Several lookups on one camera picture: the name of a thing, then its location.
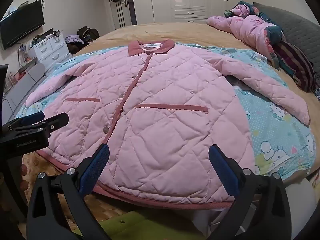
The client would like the white drawer chest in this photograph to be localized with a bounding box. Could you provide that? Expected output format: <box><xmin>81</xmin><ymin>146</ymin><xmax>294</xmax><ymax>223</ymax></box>
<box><xmin>32</xmin><ymin>34</ymin><xmax>70</xmax><ymax>74</ymax></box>

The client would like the blue cartoon printed blanket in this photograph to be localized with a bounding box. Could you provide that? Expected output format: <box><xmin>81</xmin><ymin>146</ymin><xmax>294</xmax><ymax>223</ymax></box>
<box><xmin>15</xmin><ymin>42</ymin><xmax>317</xmax><ymax>180</ymax></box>

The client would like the grey low cabinet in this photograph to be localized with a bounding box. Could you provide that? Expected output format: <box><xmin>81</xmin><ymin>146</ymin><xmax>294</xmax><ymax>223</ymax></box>
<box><xmin>5</xmin><ymin>62</ymin><xmax>47</xmax><ymax>110</ymax></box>

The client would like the purple clothes pile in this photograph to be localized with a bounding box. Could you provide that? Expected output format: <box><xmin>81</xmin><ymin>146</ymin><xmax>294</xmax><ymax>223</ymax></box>
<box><xmin>65</xmin><ymin>35</ymin><xmax>84</xmax><ymax>44</ymax></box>

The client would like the pink quilted jacket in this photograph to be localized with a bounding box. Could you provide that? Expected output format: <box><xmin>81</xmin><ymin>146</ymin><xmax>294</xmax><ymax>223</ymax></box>
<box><xmin>25</xmin><ymin>39</ymin><xmax>310</xmax><ymax>209</ymax></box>

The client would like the white room door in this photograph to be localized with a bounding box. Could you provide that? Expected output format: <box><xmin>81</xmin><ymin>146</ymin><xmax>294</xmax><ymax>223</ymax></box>
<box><xmin>110</xmin><ymin>0</ymin><xmax>138</xmax><ymax>29</ymax></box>

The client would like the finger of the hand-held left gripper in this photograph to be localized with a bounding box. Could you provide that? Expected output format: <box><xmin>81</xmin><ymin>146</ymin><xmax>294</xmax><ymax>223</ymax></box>
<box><xmin>9</xmin><ymin>112</ymin><xmax>70</xmax><ymax>135</ymax></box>
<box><xmin>17</xmin><ymin>112</ymin><xmax>46</xmax><ymax>128</ymax></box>

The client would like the black bag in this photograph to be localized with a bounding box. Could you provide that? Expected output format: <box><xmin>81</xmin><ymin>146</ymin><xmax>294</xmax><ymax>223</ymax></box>
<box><xmin>77</xmin><ymin>26</ymin><xmax>100</xmax><ymax>43</ymax></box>

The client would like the person's left hand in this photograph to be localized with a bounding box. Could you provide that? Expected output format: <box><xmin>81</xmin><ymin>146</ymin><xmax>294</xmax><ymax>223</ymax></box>
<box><xmin>21</xmin><ymin>163</ymin><xmax>28</xmax><ymax>188</ymax></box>

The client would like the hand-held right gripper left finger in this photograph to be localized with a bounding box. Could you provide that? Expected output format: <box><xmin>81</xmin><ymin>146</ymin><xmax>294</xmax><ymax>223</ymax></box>
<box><xmin>26</xmin><ymin>144</ymin><xmax>110</xmax><ymax>240</ymax></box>

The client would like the pink crumpled quilt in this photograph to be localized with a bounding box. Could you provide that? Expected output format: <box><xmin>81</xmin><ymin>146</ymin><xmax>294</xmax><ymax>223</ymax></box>
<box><xmin>206</xmin><ymin>1</ymin><xmax>285</xmax><ymax>69</ymax></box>

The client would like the dark striped pillow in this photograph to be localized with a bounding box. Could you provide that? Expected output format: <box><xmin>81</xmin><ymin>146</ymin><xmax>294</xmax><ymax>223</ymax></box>
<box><xmin>274</xmin><ymin>41</ymin><xmax>317</xmax><ymax>92</ymax></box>

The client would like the grey quilted headboard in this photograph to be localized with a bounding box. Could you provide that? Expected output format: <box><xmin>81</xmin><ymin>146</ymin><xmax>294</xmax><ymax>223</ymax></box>
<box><xmin>252</xmin><ymin>2</ymin><xmax>320</xmax><ymax>63</ymax></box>

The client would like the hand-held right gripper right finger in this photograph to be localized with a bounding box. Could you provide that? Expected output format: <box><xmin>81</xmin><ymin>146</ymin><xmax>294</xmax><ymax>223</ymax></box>
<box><xmin>207</xmin><ymin>144</ymin><xmax>292</xmax><ymax>240</ymax></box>

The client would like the black flat television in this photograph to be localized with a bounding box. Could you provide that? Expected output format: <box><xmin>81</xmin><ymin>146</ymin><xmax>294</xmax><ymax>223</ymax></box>
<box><xmin>0</xmin><ymin>1</ymin><xmax>45</xmax><ymax>50</ymax></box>

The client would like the white wardrobe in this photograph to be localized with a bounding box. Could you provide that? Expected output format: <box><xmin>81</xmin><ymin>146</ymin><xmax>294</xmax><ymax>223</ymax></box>
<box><xmin>130</xmin><ymin>0</ymin><xmax>243</xmax><ymax>26</ymax></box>

